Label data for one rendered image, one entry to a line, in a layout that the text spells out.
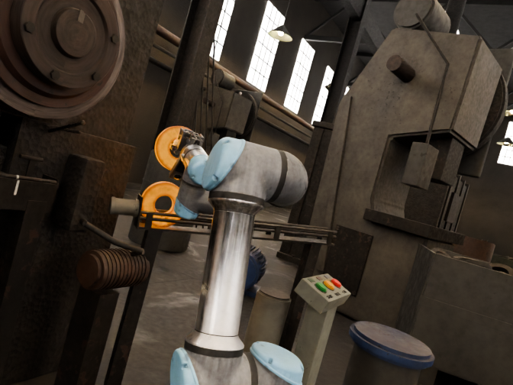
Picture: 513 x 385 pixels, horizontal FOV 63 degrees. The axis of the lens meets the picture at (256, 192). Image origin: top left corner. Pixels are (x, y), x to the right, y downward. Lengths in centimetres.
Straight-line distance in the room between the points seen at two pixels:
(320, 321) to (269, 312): 17
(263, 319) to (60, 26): 103
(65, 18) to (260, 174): 66
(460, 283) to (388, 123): 144
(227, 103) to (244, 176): 835
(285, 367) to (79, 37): 94
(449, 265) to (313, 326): 136
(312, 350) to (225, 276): 68
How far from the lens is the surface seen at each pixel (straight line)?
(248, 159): 82
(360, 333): 170
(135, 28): 169
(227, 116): 906
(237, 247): 82
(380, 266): 336
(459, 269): 265
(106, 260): 138
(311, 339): 144
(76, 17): 124
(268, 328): 145
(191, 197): 120
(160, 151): 146
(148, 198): 146
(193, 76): 559
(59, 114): 134
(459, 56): 351
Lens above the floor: 88
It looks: 2 degrees down
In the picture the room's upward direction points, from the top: 16 degrees clockwise
